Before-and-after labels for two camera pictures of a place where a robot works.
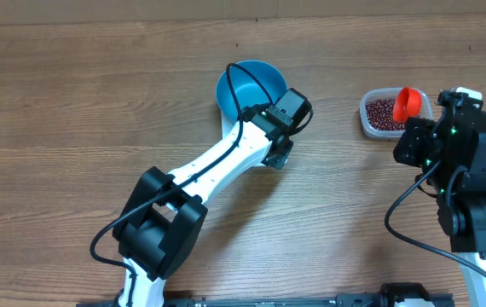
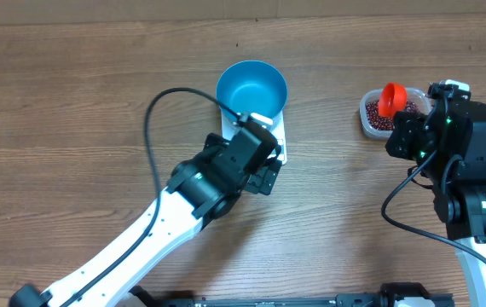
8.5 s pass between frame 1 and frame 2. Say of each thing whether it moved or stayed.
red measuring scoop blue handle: moved
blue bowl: stayed
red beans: stayed
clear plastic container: stayed
